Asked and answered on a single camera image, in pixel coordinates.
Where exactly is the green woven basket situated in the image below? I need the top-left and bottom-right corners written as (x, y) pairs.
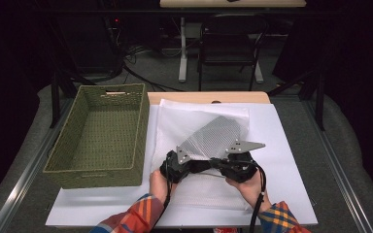
top-left (42, 83), bottom-right (151, 189)

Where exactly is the black metal stand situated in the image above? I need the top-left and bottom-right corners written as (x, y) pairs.
top-left (50, 69), bottom-right (95, 129)
top-left (266, 69), bottom-right (326, 132)

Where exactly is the white table sheet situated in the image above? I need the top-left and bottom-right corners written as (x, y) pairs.
top-left (45, 102), bottom-right (319, 227)

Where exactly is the person's right hand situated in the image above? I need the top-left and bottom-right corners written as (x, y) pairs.
top-left (224, 174), bottom-right (273, 214)

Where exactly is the black floor cable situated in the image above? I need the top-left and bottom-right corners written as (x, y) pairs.
top-left (121, 45), bottom-right (187, 93)

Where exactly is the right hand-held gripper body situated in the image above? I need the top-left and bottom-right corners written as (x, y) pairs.
top-left (223, 139), bottom-right (266, 184)

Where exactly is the metal floor rail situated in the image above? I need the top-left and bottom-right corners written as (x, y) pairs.
top-left (300, 96), bottom-right (373, 233)
top-left (0, 98), bottom-right (76, 233)

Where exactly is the black folding chair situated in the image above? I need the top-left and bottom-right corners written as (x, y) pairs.
top-left (197, 13), bottom-right (270, 92)

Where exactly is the black cloth garment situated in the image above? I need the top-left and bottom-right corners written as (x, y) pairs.
top-left (178, 116), bottom-right (251, 162)

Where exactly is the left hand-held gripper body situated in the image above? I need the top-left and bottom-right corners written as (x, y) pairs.
top-left (159, 144), bottom-right (195, 184)

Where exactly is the hand-held gripper cable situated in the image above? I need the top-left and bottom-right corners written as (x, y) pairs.
top-left (154, 154), bottom-right (175, 227)
top-left (239, 159), bottom-right (268, 233)

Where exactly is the white mesh laundry bag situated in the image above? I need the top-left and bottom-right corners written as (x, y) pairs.
top-left (150, 98), bottom-right (257, 212)

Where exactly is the dark equipment cabinet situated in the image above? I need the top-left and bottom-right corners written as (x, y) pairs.
top-left (57, 13), bottom-right (124, 75)

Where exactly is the left hand-held gripper cable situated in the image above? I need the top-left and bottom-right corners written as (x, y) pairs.
top-left (154, 154), bottom-right (175, 227)

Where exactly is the person's left hand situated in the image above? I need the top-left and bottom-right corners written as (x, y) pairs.
top-left (149, 169), bottom-right (179, 206)

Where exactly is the right hand-held gripper cable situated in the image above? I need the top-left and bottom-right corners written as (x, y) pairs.
top-left (239, 159), bottom-right (268, 233)

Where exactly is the white-legged desk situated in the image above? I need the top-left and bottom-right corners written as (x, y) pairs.
top-left (159, 0), bottom-right (307, 84)

